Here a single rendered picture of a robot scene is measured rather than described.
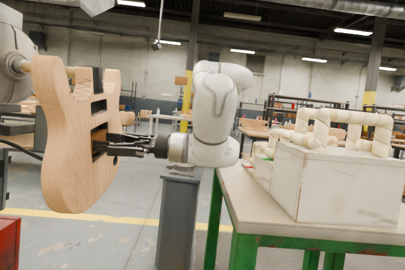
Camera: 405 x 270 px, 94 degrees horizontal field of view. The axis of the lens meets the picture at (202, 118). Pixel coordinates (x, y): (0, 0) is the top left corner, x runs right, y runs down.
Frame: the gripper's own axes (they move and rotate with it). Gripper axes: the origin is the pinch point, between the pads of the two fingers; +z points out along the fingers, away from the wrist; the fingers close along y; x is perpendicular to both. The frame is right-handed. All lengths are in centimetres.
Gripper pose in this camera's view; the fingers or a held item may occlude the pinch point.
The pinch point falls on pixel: (101, 141)
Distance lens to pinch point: 65.1
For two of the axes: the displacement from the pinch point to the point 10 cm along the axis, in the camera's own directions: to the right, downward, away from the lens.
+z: -9.9, -0.9, -0.4
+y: -0.2, -2.2, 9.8
